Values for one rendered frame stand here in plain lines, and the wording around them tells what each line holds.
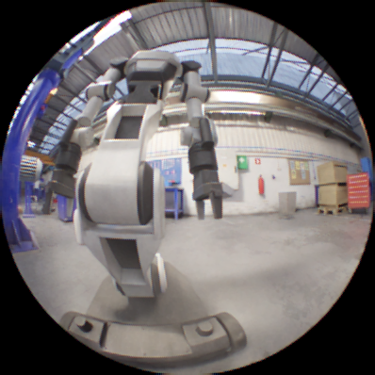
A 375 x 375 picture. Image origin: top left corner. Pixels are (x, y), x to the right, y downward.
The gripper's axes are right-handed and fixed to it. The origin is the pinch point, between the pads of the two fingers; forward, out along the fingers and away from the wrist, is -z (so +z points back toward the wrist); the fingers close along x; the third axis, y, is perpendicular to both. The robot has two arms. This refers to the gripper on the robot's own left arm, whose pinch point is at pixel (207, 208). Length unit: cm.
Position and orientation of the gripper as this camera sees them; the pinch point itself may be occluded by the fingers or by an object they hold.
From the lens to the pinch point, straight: 32.6
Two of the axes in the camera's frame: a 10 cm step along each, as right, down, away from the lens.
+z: -0.6, -9.6, 2.6
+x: 2.6, -2.7, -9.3
